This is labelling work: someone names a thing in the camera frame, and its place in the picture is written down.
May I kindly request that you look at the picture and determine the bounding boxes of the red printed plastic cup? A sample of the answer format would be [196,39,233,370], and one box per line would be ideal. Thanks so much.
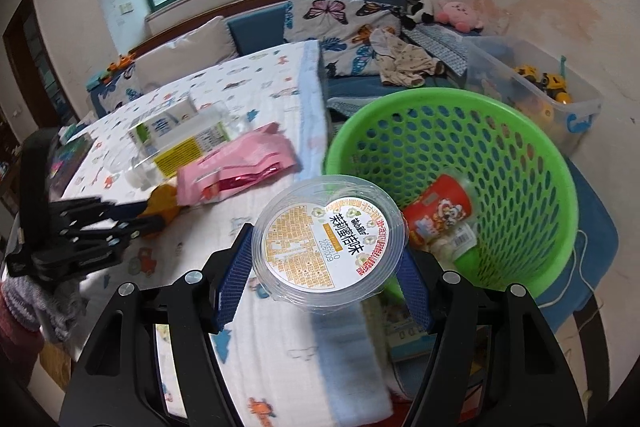
[402,170,476,251]

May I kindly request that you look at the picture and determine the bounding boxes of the yellow peel scrap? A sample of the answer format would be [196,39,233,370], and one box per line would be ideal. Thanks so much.
[138,184,181,237]

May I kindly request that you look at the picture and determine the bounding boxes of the printed white tablecloth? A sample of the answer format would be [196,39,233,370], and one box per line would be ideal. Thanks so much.
[66,40,393,426]

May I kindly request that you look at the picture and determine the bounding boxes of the grey gloved left hand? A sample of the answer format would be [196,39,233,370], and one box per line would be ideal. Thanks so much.
[1,277,87,343]

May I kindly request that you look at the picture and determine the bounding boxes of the clear plastic toy bin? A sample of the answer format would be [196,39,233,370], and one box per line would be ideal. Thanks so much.
[463,37,603,156]

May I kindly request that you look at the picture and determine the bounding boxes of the green plastic mesh basket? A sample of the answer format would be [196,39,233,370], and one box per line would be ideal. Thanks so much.
[324,88,578,297]

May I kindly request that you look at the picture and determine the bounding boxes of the pink plush toy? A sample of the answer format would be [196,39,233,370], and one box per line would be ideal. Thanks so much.
[435,2,484,34]

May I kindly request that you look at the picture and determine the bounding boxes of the crumpled beige cloth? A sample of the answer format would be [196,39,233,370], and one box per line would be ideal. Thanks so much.
[369,28,445,88]

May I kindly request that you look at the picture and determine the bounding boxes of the round clear lidded container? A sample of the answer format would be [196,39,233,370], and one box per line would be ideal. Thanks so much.
[252,174,408,313]

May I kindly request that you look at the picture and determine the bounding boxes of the left butterfly print pillow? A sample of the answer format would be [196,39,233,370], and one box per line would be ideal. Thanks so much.
[89,63,143,118]

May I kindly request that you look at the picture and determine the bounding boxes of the pink snack bag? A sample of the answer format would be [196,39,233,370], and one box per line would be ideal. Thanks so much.
[177,122,297,206]

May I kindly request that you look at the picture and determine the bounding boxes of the blue floor mat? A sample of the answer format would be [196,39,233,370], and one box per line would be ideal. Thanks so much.
[536,159,618,332]

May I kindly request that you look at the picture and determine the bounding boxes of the blue sofa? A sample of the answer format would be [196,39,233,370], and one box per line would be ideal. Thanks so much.
[89,0,471,118]

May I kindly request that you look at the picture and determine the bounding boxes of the beige cushion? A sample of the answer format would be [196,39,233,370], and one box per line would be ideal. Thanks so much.
[134,16,239,93]

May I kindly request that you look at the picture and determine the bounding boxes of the dark box of coloured items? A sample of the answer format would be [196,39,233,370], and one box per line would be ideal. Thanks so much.
[49,133,94,199]

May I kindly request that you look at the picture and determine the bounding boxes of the clear plastic bottle yellow label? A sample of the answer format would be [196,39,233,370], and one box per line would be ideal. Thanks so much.
[124,102,253,190]

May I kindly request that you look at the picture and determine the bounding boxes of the butterfly print pillow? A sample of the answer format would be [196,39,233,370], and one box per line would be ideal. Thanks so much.
[89,63,143,118]
[283,0,402,78]

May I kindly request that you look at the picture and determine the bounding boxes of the white green milk carton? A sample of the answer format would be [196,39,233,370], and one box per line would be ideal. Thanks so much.
[128,93,198,155]

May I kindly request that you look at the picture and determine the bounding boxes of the crumpled white tissue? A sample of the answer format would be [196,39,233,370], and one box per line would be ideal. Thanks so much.
[430,223,477,263]

